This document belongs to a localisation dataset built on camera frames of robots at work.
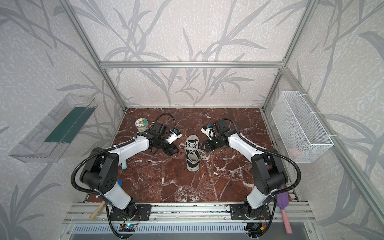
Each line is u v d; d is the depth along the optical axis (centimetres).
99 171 46
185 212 75
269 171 46
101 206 75
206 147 79
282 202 77
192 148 91
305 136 61
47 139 64
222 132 71
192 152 89
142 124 100
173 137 83
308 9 71
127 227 71
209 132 80
